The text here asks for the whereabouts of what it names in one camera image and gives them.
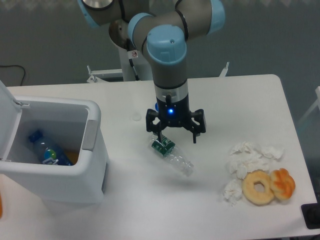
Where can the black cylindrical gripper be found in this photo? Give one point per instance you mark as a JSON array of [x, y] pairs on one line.
[[176, 115]]

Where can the clear bottle green label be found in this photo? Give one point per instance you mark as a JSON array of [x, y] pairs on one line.
[[166, 150]]

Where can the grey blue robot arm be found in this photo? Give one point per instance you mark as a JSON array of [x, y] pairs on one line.
[[167, 61]]

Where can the white bottle cap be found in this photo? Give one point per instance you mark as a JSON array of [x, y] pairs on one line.
[[136, 117]]

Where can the blue bottle in bin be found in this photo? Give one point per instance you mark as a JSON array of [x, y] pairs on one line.
[[47, 150]]

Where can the large crumpled white tissue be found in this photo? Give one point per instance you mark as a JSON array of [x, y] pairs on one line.
[[247, 157]]

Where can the small crumpled white tissue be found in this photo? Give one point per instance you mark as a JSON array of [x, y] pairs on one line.
[[232, 192]]

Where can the white open trash bin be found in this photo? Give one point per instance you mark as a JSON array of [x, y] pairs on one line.
[[74, 125]]

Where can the orange item in bin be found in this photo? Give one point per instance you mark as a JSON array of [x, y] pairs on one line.
[[73, 156]]

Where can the orange glazed twisted bun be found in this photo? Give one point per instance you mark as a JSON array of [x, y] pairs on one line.
[[282, 184]]

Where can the black device at edge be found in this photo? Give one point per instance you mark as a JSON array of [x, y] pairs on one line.
[[311, 215]]

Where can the orange object at left edge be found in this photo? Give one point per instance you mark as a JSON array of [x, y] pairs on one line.
[[1, 207]]

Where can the plain ring donut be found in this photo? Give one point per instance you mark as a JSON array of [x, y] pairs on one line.
[[256, 188]]

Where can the white frame at right edge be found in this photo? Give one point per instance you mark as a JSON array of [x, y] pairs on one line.
[[310, 115]]

